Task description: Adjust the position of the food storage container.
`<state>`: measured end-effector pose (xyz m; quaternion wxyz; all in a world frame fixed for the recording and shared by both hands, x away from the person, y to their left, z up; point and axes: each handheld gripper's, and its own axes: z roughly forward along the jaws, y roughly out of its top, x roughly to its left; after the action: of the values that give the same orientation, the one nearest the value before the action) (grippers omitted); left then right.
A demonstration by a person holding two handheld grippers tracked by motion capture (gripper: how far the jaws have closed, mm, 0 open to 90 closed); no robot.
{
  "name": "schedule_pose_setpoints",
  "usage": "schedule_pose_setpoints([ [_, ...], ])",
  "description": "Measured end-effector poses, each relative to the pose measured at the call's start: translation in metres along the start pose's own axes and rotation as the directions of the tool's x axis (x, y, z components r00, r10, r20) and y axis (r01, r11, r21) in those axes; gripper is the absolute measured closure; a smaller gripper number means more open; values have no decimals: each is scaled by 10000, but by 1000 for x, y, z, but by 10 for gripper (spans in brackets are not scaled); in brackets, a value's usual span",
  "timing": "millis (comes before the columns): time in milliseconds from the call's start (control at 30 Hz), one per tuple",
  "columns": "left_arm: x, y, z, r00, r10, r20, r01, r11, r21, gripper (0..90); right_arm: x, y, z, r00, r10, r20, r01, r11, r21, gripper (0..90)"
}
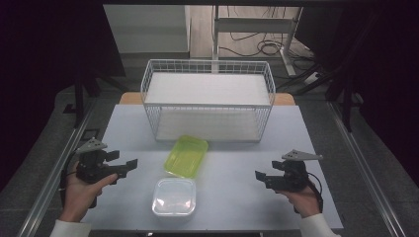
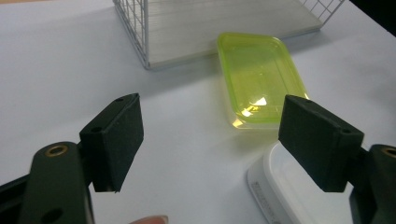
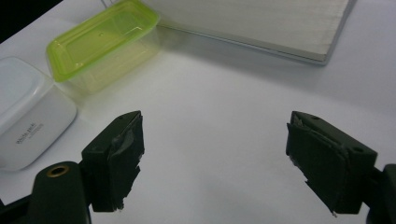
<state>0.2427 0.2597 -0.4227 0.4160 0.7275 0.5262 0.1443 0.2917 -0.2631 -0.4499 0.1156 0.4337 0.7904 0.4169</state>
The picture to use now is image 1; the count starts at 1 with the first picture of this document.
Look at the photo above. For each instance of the green translucent plastic container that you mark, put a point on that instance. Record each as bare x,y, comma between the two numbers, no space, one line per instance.
186,156

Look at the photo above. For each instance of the black stand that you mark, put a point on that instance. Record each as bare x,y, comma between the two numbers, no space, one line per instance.
79,98
346,105

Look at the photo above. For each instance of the white table sheet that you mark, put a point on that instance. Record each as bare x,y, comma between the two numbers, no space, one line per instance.
131,131

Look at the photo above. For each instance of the dark curtain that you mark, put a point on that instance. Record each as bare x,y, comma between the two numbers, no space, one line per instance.
388,65
39,65

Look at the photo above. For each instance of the white power strip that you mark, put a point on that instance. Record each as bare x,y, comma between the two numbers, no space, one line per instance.
311,78

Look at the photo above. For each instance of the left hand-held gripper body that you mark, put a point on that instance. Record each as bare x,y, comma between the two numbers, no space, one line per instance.
94,166

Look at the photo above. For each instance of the white metal desk frame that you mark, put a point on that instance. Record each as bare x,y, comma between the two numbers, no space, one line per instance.
257,24

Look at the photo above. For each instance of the clear plastic container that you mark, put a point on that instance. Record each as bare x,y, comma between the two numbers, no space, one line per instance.
174,197

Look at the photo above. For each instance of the person's left hand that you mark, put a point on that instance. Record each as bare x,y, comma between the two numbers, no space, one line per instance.
79,197

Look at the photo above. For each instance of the person's right hand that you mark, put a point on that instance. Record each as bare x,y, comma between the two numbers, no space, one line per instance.
303,199

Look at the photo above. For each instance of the white cabinet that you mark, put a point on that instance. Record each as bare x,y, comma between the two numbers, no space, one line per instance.
148,29

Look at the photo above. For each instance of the black floor frame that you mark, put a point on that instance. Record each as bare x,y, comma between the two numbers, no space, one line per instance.
95,131

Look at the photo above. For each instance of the aluminium rail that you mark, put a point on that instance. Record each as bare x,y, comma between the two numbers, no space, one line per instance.
56,174
362,164

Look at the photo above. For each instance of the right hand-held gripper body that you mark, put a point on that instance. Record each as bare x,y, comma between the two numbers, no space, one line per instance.
291,176

